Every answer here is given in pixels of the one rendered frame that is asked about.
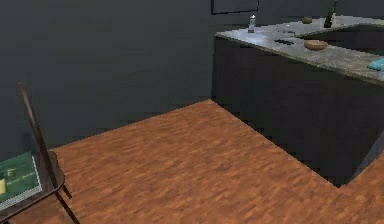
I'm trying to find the dark kitchen counter cabinet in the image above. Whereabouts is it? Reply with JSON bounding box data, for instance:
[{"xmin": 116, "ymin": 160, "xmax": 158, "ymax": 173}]
[{"xmin": 211, "ymin": 14, "xmax": 384, "ymax": 188}]

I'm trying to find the dark kitchen sink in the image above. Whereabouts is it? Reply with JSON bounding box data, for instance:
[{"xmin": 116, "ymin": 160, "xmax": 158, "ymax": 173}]
[{"xmin": 295, "ymin": 23, "xmax": 384, "ymax": 57}]

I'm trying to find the clear glass bottle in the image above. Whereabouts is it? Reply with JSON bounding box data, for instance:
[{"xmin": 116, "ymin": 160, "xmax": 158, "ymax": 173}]
[{"xmin": 247, "ymin": 14, "xmax": 257, "ymax": 34}]

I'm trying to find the dark framed window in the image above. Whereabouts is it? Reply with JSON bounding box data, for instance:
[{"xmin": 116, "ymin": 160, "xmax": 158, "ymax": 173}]
[{"xmin": 210, "ymin": 0, "xmax": 260, "ymax": 15}]

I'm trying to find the black knife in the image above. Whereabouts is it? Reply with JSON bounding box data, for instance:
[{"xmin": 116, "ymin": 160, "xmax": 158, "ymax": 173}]
[{"xmin": 273, "ymin": 38, "xmax": 296, "ymax": 46}]

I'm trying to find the brown wooden bowl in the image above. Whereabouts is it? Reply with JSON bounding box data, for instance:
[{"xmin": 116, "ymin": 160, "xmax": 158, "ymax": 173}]
[{"xmin": 303, "ymin": 39, "xmax": 329, "ymax": 52}]

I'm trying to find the dark brown wooden chair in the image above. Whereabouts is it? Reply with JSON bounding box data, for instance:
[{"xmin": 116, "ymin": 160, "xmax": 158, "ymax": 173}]
[{"xmin": 0, "ymin": 81, "xmax": 81, "ymax": 224}]

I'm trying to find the dark green bottle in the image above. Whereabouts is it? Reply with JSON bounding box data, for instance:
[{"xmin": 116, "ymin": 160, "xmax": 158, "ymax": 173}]
[{"xmin": 323, "ymin": 0, "xmax": 338, "ymax": 29}]

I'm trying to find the green book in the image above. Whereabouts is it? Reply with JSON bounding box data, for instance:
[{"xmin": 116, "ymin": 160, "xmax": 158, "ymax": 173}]
[{"xmin": 0, "ymin": 151, "xmax": 43, "ymax": 212}]

